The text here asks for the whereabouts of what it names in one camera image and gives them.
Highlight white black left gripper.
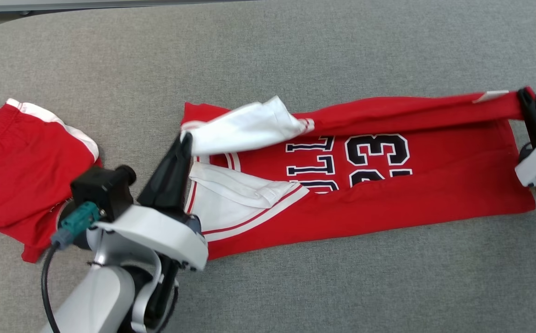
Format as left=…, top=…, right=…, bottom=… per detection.
left=93, top=133, right=209, bottom=271

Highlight red jersey with number print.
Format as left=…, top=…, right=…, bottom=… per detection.
left=180, top=88, right=536, bottom=260

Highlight red shorts with white stripe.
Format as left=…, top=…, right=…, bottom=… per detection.
left=0, top=98, right=103, bottom=263

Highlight grey fabric sofa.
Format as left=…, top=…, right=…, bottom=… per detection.
left=0, top=0, right=536, bottom=333

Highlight teal plug black left cable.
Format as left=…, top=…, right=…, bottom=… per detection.
left=41, top=201, right=103, bottom=333

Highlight grey wall baseboard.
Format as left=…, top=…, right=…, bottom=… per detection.
left=0, top=0, right=259, bottom=13

